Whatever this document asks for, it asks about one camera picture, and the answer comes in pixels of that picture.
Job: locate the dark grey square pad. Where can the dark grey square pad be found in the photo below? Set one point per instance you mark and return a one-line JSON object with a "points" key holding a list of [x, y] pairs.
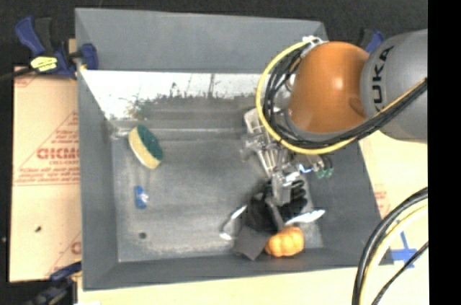
{"points": [[250, 244]]}

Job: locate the brown cardboard board, red print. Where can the brown cardboard board, red print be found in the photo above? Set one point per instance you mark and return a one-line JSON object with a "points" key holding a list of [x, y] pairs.
{"points": [[43, 188]]}

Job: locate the yellow and green sponge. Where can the yellow and green sponge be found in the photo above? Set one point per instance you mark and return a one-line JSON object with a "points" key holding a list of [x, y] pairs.
{"points": [[147, 145]]}

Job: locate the clear bottle with blue cap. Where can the clear bottle with blue cap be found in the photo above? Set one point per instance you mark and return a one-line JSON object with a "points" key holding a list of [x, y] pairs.
{"points": [[141, 197]]}

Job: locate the black crumpled cloth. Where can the black crumpled cloth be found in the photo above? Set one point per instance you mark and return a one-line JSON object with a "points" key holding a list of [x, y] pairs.
{"points": [[260, 215]]}

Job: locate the orange toy pumpkin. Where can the orange toy pumpkin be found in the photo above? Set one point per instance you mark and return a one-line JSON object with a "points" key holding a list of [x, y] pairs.
{"points": [[284, 242]]}

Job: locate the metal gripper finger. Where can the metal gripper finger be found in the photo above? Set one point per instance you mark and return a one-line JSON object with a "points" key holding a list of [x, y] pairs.
{"points": [[276, 214]]}

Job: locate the black cylinder on white bracket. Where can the black cylinder on white bracket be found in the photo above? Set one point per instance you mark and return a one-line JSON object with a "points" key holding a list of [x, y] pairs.
{"points": [[326, 161]]}

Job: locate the grey metal bin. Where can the grey metal bin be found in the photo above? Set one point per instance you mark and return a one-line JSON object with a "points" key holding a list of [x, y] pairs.
{"points": [[201, 188]]}

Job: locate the shiny silver curved piece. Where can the shiny silver curved piece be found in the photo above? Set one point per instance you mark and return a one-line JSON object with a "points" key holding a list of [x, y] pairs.
{"points": [[232, 222], [306, 216]]}

